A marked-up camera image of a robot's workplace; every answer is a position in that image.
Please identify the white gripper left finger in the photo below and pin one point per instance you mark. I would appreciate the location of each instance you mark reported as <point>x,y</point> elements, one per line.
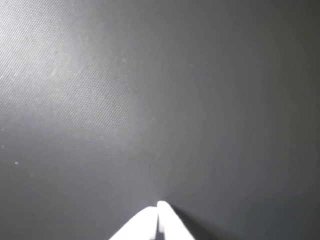
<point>142,225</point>

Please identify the black table mat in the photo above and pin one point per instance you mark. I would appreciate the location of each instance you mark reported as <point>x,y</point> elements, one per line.
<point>175,100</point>

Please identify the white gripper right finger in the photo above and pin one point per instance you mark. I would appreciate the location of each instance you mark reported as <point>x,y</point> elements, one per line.
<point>172,225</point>

